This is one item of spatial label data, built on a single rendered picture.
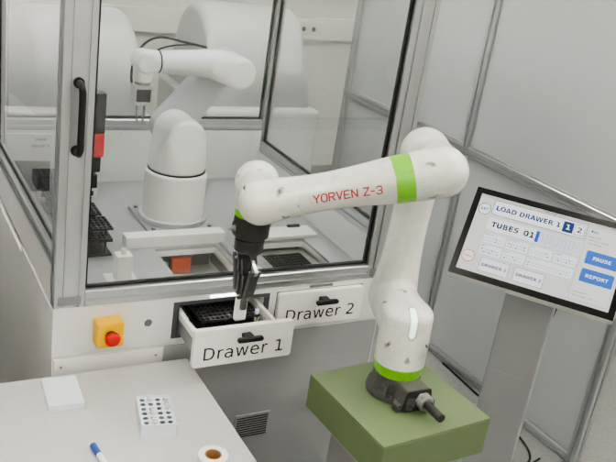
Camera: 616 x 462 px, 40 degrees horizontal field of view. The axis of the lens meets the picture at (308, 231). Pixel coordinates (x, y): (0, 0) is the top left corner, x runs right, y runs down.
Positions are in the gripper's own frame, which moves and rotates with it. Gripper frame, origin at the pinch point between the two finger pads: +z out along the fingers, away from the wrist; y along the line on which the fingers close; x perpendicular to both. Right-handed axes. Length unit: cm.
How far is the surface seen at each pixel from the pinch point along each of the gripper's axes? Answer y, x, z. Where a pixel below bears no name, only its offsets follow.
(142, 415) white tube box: 12.4, -28.6, 19.8
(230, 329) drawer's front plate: -1.0, -1.6, 6.9
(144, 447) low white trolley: 20.1, -30.3, 23.2
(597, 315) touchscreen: 23, 108, 3
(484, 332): -77, 165, 72
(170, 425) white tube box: 18.0, -23.6, 19.8
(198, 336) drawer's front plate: -0.9, -10.5, 8.0
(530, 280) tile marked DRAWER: 4, 97, -1
